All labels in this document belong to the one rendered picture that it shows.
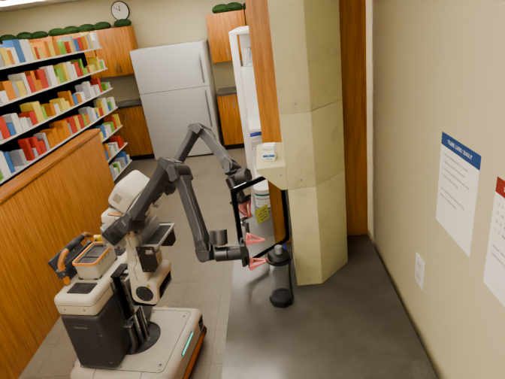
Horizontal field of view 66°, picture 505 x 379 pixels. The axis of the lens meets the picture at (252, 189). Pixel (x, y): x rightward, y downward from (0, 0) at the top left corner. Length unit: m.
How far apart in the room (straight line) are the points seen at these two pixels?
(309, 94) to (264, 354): 0.95
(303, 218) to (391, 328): 0.52
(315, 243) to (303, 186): 0.27
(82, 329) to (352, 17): 2.09
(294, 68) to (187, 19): 5.72
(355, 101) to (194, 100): 4.83
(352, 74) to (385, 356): 1.14
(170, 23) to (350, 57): 5.52
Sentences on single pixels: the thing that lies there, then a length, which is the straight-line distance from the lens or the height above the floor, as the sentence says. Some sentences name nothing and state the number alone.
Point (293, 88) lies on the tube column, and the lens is 1.44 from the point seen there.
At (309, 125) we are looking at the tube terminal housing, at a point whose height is 1.66.
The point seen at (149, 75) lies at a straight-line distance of 6.59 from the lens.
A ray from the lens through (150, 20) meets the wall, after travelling 7.21.
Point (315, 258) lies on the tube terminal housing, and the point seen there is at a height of 1.08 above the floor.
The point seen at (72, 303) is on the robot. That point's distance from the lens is 2.37.
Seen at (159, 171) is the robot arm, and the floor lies 1.49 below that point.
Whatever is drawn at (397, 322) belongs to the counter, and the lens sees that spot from 1.64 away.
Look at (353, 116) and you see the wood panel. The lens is 1.88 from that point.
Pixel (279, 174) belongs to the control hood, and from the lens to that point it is 1.52.
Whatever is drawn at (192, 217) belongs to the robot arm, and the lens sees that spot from 1.64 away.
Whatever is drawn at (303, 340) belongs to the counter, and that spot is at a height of 0.94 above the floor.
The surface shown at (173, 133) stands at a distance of 6.70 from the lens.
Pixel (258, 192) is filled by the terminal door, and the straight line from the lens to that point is 1.78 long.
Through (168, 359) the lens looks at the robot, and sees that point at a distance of 2.56.
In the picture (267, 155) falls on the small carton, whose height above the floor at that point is 1.53.
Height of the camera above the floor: 2.05
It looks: 24 degrees down
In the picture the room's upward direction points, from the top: 8 degrees counter-clockwise
